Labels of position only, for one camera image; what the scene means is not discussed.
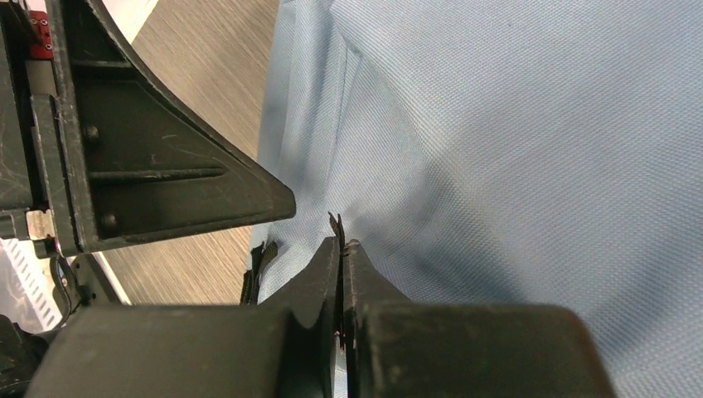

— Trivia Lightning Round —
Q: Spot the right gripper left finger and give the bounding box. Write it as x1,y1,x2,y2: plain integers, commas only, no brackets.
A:
27,237,340,397

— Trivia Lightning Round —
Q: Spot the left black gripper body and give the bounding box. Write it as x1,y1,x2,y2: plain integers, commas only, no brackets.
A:
1,1,72,258

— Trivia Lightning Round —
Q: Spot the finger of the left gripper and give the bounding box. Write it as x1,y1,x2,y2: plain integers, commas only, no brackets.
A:
46,1,296,256

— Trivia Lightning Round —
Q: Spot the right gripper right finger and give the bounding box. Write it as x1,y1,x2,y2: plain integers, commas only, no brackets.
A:
342,240,615,397

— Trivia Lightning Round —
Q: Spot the blue student backpack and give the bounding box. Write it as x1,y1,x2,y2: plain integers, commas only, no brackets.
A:
251,1,702,397

